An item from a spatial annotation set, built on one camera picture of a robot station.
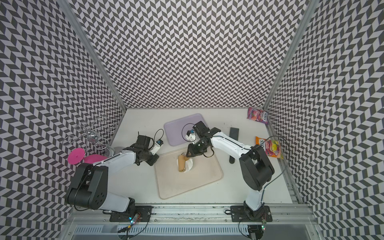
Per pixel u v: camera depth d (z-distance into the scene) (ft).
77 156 2.11
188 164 2.83
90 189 1.42
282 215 2.47
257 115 3.58
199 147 2.42
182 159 2.90
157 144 2.77
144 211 2.42
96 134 2.37
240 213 2.38
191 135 2.61
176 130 3.45
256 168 1.53
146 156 2.51
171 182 2.68
